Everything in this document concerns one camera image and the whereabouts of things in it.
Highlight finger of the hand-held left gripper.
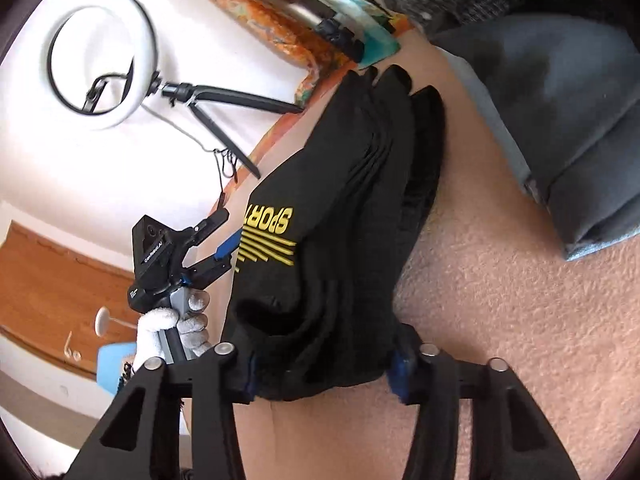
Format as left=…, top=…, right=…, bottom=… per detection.
left=192, top=208, right=231, bottom=246
left=187, top=230, right=244, bottom=288

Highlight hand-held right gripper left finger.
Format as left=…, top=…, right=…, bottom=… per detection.
left=65, top=342, right=258, bottom=480

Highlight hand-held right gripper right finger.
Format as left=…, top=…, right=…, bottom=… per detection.
left=387, top=325, right=576, bottom=480

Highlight black pants with yellow stripes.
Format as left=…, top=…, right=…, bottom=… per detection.
left=220, top=65, right=446, bottom=403

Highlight person's left hand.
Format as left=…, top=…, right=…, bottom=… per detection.
left=135, top=290, right=211, bottom=366

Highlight white desk lamp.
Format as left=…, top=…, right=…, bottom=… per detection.
left=62, top=307, right=138, bottom=361

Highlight light blue object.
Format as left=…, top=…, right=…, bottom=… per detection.
left=97, top=342, right=138, bottom=398

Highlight small black tripod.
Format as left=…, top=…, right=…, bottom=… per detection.
left=160, top=80, right=306, bottom=181

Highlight orange patterned scarf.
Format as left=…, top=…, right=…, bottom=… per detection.
left=150, top=0, right=416, bottom=106

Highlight stack of folded clothes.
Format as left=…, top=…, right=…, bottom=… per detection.
left=430, top=12, right=640, bottom=261

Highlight black ring light cable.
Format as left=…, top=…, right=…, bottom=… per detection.
left=142, top=105, right=241, bottom=208

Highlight white ring light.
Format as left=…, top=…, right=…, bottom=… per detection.
left=47, top=0, right=162, bottom=128

